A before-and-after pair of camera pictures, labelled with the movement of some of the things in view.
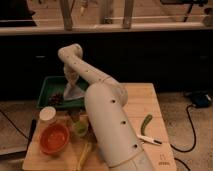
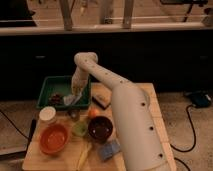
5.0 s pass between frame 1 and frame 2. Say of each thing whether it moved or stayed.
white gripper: moved
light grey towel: moved
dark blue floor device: stayed
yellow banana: stayed
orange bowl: stayed
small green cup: stayed
